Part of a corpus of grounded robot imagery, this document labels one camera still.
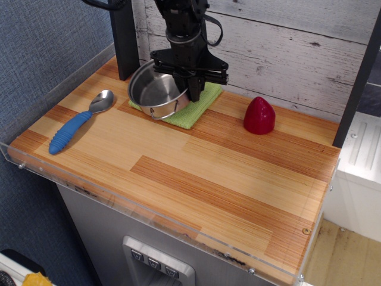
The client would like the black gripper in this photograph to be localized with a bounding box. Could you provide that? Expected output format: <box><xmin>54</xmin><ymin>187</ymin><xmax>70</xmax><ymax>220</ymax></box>
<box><xmin>150</xmin><ymin>34</ymin><xmax>229</xmax><ymax>102</ymax></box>

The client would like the stainless steel pan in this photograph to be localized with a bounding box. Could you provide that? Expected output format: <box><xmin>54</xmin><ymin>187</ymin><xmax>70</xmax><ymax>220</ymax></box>
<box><xmin>128</xmin><ymin>60</ymin><xmax>191</xmax><ymax>120</ymax></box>

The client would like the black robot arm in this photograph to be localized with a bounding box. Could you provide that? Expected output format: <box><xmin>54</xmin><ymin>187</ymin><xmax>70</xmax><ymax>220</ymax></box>
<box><xmin>150</xmin><ymin>1</ymin><xmax>229</xmax><ymax>102</ymax></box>

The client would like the green folded cloth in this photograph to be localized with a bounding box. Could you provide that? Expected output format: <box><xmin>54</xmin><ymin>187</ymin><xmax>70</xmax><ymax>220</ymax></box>
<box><xmin>129</xmin><ymin>82</ymin><xmax>222</xmax><ymax>129</ymax></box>

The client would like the red cone shaped toy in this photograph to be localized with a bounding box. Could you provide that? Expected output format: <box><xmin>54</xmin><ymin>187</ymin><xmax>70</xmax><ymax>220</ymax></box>
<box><xmin>243</xmin><ymin>97</ymin><xmax>276</xmax><ymax>135</ymax></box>

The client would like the grey toy fridge cabinet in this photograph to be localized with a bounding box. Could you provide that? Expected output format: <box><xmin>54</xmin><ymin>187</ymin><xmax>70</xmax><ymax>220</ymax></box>
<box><xmin>56</xmin><ymin>183</ymin><xmax>277</xmax><ymax>286</ymax></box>

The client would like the silver dispenser button panel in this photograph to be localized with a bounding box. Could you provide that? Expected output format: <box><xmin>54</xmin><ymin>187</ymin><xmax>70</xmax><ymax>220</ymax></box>
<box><xmin>122</xmin><ymin>235</ymin><xmax>196</xmax><ymax>285</ymax></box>

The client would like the white ridged side counter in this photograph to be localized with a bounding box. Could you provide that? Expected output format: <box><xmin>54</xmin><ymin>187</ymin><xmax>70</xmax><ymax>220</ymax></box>
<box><xmin>323</xmin><ymin>112</ymin><xmax>380</xmax><ymax>241</ymax></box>

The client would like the yellow object at corner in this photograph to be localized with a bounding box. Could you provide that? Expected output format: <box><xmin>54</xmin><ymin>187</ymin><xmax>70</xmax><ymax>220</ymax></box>
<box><xmin>22</xmin><ymin>272</ymin><xmax>53</xmax><ymax>286</ymax></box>

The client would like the black left vertical post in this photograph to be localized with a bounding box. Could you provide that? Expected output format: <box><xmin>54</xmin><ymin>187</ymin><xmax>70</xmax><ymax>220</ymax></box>
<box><xmin>110</xmin><ymin>1</ymin><xmax>140</xmax><ymax>80</ymax></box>

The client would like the black vertical post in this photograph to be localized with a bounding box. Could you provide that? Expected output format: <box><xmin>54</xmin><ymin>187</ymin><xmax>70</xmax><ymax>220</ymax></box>
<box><xmin>332</xmin><ymin>11</ymin><xmax>380</xmax><ymax>148</ymax></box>
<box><xmin>110</xmin><ymin>1</ymin><xmax>140</xmax><ymax>80</ymax></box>

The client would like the blue handled metal spoon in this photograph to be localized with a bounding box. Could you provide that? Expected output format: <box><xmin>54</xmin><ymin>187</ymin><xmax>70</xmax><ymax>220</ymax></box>
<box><xmin>48</xmin><ymin>90</ymin><xmax>114</xmax><ymax>155</ymax></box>

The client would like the black braided cable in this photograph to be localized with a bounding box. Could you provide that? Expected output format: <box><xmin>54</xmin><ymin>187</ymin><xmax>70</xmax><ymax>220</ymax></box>
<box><xmin>82</xmin><ymin>0</ymin><xmax>126</xmax><ymax>11</ymax></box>

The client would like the black right vertical post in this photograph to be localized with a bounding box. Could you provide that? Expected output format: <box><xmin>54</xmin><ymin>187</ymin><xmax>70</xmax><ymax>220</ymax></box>
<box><xmin>332</xmin><ymin>11</ymin><xmax>380</xmax><ymax>148</ymax></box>

